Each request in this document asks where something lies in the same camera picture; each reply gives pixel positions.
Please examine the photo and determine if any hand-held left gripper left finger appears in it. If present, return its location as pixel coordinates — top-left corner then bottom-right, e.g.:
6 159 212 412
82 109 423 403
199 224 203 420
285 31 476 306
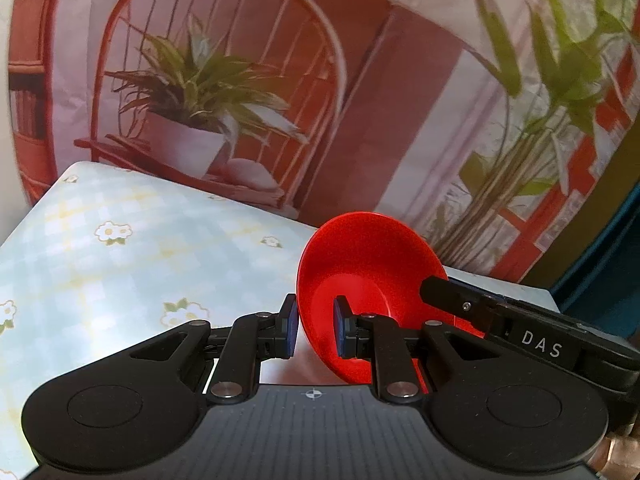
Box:
127 294 301 406

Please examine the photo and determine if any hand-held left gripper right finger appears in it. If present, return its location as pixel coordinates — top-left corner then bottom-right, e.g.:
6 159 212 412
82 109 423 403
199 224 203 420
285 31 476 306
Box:
332 296 493 403

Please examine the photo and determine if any teal curtain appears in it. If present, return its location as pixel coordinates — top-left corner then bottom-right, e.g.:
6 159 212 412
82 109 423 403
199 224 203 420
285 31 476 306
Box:
550 200 640 348

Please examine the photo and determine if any yellow wooden board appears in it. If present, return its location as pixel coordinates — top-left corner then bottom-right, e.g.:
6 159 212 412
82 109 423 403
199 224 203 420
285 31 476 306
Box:
522 155 640 291

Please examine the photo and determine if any red plastic bowl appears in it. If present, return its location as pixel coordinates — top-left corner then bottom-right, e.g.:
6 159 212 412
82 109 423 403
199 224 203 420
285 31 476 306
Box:
296 212 486 388

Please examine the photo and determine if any floral checked tablecloth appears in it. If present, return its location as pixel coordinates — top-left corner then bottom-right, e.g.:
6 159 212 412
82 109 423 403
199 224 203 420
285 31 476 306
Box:
0 160 561 480

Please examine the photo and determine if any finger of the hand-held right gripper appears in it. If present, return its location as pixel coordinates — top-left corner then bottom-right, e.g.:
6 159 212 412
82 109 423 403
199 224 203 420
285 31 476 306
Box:
420 275 511 339

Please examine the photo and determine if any printed backdrop cloth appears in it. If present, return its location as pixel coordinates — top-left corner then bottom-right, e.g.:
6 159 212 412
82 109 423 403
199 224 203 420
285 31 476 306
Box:
7 0 640 283

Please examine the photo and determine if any person's right hand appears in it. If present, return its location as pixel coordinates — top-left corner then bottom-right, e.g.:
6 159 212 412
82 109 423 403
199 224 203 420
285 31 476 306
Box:
602 422 640 480

